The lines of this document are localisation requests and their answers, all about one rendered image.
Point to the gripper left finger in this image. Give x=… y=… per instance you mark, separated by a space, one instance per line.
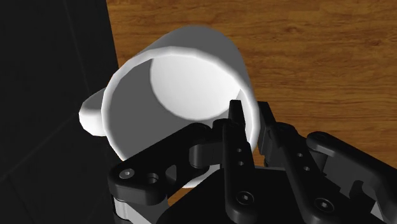
x=229 y=161

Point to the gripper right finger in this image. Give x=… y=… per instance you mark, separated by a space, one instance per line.
x=310 y=167

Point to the white mug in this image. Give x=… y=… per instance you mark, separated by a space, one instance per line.
x=173 y=93

